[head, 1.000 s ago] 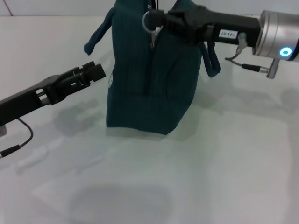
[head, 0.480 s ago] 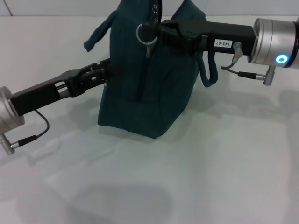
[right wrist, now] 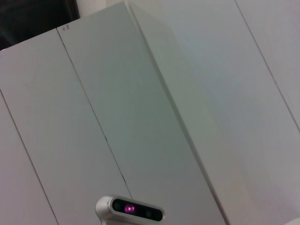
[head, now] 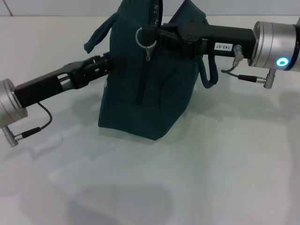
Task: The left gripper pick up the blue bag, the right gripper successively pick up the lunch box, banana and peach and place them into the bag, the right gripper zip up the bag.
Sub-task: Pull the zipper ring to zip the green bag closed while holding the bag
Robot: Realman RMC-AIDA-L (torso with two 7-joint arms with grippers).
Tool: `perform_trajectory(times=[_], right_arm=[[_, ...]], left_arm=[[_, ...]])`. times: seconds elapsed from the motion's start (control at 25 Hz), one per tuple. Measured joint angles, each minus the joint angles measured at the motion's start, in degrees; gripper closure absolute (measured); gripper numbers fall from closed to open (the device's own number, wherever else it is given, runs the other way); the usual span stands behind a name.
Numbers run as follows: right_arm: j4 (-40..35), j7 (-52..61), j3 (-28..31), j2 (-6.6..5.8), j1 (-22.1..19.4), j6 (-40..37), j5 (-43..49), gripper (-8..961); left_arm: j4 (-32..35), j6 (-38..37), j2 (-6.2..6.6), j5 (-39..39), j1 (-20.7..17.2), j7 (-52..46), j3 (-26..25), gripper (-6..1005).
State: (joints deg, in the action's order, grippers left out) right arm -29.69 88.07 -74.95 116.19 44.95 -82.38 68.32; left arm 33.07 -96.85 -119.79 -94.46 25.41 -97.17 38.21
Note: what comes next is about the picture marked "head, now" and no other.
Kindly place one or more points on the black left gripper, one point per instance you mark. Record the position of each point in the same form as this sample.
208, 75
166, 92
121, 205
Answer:
47, 86

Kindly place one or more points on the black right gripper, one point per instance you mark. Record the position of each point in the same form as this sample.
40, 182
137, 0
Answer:
222, 41

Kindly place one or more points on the dark teal insulated lunch bag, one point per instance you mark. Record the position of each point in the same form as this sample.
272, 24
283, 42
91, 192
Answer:
145, 93

